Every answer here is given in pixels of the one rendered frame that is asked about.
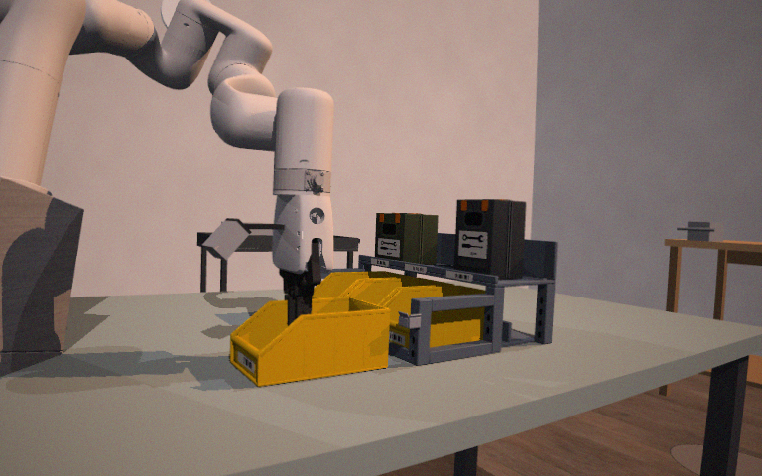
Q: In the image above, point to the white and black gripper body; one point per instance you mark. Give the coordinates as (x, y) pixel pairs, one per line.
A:
(306, 215)

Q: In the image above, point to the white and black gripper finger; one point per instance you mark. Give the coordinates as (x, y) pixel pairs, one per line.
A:
(303, 285)
(287, 279)

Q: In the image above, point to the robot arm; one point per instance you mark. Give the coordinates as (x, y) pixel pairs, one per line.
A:
(37, 36)

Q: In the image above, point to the dark grey tool case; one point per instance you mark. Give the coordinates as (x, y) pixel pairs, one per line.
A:
(490, 236)

